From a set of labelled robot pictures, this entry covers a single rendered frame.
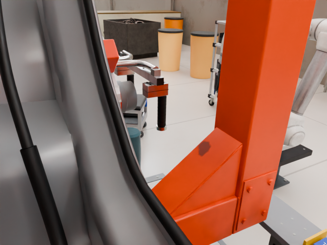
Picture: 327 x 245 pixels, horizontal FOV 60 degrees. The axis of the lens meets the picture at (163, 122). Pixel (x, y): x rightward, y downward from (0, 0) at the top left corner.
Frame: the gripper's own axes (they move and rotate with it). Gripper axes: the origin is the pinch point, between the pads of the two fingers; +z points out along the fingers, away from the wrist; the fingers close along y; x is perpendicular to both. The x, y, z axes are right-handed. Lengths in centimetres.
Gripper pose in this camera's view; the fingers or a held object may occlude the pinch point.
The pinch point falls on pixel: (217, 96)
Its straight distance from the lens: 174.3
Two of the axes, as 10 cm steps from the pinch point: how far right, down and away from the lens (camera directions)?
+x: -9.1, 0.3, -4.2
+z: -1.6, 8.9, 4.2
